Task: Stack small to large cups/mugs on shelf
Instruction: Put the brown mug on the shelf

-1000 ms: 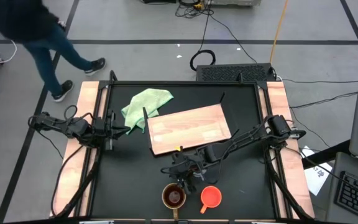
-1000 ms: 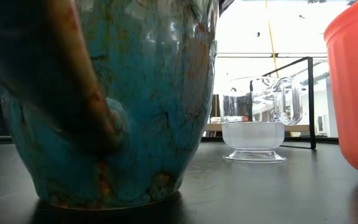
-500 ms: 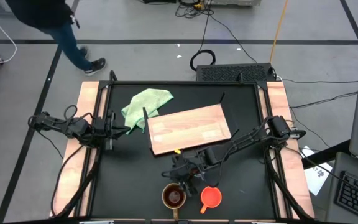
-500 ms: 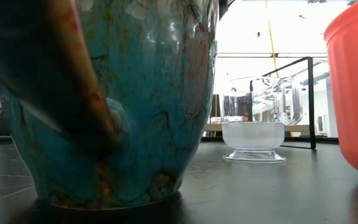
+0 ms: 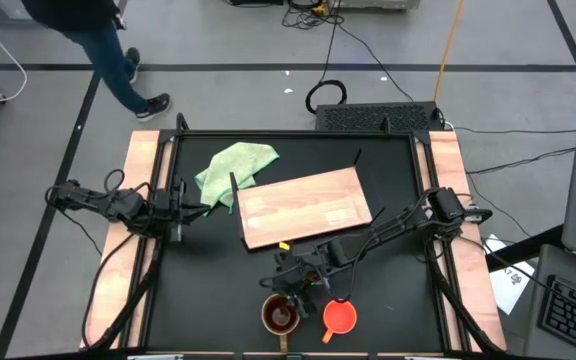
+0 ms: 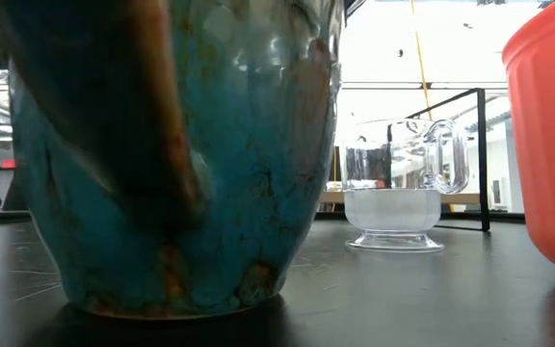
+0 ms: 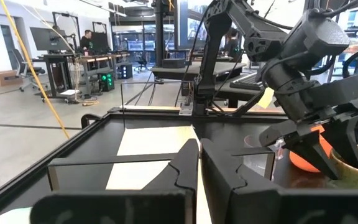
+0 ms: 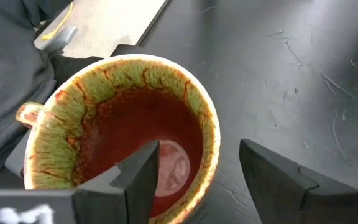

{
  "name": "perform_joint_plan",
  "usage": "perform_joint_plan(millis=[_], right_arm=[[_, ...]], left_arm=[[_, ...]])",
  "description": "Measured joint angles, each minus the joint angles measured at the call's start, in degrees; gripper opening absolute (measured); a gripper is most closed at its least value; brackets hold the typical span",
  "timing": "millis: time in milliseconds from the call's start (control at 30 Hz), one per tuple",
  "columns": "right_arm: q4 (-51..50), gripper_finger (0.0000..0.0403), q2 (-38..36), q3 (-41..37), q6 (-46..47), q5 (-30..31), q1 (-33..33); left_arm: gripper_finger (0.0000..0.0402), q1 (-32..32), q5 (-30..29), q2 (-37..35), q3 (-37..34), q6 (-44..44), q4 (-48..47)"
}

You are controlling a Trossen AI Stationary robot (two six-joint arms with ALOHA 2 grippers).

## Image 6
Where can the orange plastic mug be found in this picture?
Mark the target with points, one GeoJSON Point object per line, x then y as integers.
{"type": "Point", "coordinates": [552, 144]}

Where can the teal brown glazed ceramic mug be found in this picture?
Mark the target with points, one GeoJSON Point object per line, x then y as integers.
{"type": "Point", "coordinates": [258, 168]}

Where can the wooden shelf with black frame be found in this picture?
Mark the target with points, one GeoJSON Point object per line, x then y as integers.
{"type": "Point", "coordinates": [483, 144]}

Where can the clear glass footed mug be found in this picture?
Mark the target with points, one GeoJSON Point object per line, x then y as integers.
{"type": "Point", "coordinates": [393, 212]}

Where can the orange flat bin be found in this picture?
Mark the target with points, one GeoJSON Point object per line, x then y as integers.
{"type": "Point", "coordinates": [7, 164]}

